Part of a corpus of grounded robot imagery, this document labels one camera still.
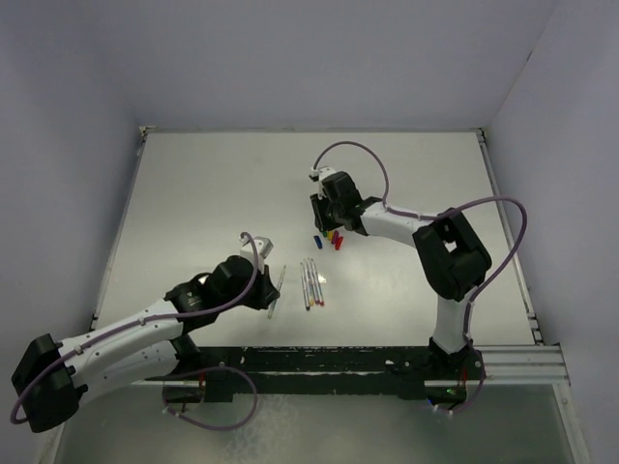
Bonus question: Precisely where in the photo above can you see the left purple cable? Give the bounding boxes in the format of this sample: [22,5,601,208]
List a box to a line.
[10,231,259,425]

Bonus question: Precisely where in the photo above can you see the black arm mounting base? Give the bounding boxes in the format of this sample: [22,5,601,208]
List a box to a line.
[159,336,486,406]

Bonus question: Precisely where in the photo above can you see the yellow marker pen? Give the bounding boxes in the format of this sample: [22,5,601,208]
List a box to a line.
[303,260,315,307]

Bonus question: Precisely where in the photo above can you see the green marker pen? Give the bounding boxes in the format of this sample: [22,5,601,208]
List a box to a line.
[266,264,287,320]

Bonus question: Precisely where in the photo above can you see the aluminium frame rail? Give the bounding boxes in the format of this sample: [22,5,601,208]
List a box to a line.
[480,345,570,385]

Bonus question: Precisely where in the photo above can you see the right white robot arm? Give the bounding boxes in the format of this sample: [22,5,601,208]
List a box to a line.
[309,167,491,378]

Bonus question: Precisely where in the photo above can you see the purple marker pen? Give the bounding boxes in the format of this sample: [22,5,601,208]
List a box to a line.
[307,260,322,305]

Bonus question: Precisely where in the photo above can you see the red marker pen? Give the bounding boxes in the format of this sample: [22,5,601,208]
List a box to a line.
[310,258,325,306]

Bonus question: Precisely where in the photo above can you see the blue marker pen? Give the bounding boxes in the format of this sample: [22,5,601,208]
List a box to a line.
[300,262,310,311]

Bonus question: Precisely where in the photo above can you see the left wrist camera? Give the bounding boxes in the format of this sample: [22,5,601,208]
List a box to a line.
[239,232,274,273]

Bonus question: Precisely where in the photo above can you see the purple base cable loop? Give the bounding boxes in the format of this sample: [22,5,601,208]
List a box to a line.
[162,364,259,430]

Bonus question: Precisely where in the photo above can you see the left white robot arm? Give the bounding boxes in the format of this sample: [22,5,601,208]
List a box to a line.
[10,255,280,433]

